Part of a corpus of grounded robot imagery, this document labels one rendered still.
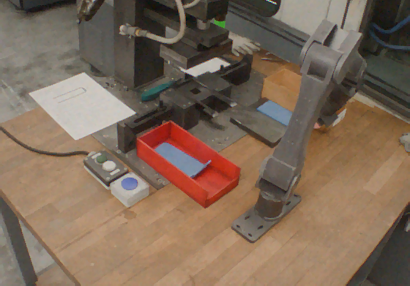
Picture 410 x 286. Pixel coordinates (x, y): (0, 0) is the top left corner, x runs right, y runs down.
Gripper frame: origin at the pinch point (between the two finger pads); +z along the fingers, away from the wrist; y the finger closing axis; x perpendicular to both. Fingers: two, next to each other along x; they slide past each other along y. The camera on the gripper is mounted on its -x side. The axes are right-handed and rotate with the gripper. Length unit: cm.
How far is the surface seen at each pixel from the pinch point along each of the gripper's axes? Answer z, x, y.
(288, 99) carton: 3.7, -6.1, 8.8
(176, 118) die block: 13.5, 25.6, 22.5
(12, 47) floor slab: 214, -42, 191
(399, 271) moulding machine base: 37, -38, -74
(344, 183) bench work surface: -6.5, 9.6, -19.7
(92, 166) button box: 16, 55, 22
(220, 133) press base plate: 11.8, 17.7, 12.1
